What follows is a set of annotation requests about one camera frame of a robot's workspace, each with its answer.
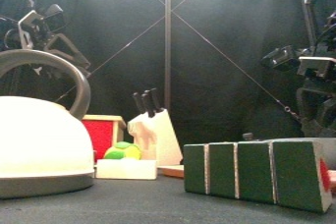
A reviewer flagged red wooden box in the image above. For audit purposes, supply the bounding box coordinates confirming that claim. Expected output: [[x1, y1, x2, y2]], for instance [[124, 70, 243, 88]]
[[81, 114, 128, 164]]

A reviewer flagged green wooden watermelon slice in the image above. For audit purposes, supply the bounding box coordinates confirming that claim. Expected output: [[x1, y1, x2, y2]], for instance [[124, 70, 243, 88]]
[[208, 141, 240, 200], [235, 140, 279, 205], [183, 143, 211, 196]]

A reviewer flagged green and yellow toy ball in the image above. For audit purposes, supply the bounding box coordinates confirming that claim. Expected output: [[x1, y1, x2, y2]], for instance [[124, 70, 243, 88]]
[[103, 140, 143, 161]]

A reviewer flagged white wooden knife block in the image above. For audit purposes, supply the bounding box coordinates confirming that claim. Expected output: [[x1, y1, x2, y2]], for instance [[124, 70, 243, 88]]
[[125, 107, 185, 167]]

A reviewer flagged white rectangular block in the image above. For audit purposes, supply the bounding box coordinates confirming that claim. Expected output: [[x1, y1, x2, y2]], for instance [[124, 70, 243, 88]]
[[95, 158, 159, 181]]

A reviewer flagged light wooden board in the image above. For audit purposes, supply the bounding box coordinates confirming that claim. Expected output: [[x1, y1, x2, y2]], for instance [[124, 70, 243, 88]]
[[156, 164, 187, 180]]

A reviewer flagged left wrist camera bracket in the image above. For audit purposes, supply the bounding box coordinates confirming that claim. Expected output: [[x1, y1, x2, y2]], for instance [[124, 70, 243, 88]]
[[17, 9, 47, 51]]

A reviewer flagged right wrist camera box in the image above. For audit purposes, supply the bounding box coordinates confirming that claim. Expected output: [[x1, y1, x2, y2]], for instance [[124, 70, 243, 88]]
[[260, 45, 307, 73]]

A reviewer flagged diagonal steel brace wire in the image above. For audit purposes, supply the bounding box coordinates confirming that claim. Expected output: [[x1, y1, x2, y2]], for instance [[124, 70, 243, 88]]
[[125, 0, 303, 122], [51, 0, 220, 104]]

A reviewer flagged black handled toy knife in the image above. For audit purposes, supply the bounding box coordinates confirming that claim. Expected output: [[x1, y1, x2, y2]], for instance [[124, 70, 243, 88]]
[[139, 89, 157, 119], [148, 86, 167, 113], [131, 91, 147, 115]]

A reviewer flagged white kettle with grey handle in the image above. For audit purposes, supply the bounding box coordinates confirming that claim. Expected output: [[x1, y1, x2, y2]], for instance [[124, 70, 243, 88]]
[[0, 48, 97, 199]]

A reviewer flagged vertical metal frame pole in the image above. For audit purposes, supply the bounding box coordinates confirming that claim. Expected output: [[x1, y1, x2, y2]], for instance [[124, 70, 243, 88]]
[[164, 0, 173, 111]]

